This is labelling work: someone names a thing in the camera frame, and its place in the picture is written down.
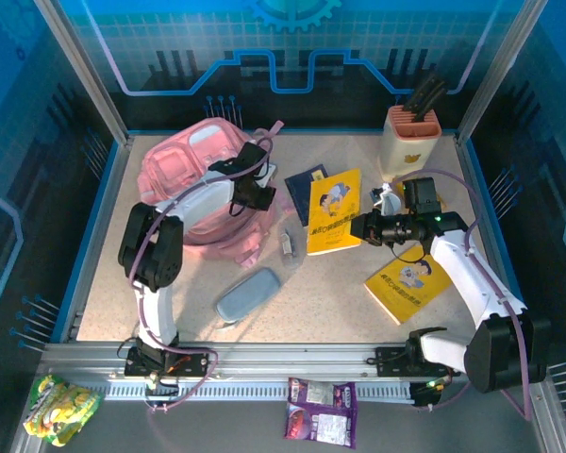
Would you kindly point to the yellow cartoon cover book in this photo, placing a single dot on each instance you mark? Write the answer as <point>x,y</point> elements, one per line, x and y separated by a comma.
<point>332,212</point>
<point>401,288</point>

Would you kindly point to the dark blue book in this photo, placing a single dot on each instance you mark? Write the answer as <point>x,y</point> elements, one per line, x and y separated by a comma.
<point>299,193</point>

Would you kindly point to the small clear plastic case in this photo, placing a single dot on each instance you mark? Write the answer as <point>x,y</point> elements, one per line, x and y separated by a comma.
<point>290,247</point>

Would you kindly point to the pink student backpack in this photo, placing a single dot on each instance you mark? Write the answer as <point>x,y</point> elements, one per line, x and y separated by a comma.
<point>179,160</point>

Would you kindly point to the grey pencil case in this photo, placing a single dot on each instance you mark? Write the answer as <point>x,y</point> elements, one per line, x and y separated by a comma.
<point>247,297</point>

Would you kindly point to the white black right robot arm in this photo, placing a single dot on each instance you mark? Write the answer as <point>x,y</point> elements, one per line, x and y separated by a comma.
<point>462,273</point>

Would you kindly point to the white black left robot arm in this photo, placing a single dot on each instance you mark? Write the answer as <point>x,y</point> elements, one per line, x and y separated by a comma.
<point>158,307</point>

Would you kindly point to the purple snack bag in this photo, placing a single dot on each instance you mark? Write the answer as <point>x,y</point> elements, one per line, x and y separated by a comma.
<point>321,415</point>

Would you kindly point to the green yellow snack bag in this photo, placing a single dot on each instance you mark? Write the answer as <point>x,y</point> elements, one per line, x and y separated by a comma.
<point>59,410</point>

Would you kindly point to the orange tin can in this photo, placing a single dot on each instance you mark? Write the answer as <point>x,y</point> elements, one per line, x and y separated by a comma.
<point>390,203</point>

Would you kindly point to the cream knife block orange top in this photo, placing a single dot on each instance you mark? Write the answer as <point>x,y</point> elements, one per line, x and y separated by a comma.
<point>405,151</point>

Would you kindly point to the black controller board with lights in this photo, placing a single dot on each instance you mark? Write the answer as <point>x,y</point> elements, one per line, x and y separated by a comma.
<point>429,391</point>

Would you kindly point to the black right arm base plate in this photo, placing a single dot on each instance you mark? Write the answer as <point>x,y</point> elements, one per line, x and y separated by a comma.
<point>387,361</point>

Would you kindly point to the aluminium mounting rail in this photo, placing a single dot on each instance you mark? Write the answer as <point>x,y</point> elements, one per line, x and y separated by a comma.
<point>292,363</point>

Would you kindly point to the silver frame post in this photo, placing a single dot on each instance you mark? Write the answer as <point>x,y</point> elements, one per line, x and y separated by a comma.
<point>497,71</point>
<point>86,71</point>

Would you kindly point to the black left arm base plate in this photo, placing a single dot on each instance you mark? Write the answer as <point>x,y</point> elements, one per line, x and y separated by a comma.
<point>195,361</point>

